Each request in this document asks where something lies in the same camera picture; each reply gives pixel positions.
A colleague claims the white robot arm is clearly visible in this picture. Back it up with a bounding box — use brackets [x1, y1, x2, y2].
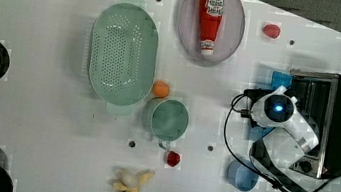
[250, 85, 320, 168]

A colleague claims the black toaster oven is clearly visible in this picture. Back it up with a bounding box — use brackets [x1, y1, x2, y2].
[290, 69, 341, 180]

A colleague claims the orange toy fruit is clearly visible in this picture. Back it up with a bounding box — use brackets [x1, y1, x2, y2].
[152, 80, 170, 98]

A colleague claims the green mug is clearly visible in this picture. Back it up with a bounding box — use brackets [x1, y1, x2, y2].
[143, 98, 189, 151]

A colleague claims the small red apple toy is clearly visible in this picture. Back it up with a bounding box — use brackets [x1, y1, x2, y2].
[166, 151, 181, 167]

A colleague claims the green colander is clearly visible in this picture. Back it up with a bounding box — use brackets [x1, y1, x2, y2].
[87, 0, 159, 116]

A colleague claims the grey oval plate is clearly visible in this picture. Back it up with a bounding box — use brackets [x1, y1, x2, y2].
[178, 0, 246, 67]

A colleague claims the peeled toy banana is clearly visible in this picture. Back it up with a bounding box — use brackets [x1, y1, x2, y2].
[112, 168, 156, 192]

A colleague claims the red ketchup bottle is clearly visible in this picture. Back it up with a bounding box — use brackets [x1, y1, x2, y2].
[198, 0, 225, 56]

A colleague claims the blue bowl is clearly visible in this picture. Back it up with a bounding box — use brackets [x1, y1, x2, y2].
[226, 160, 259, 192]

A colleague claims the toy strawberry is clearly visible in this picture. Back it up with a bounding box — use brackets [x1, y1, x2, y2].
[262, 23, 282, 39]

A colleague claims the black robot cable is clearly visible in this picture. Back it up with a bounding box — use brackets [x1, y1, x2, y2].
[214, 90, 341, 192]

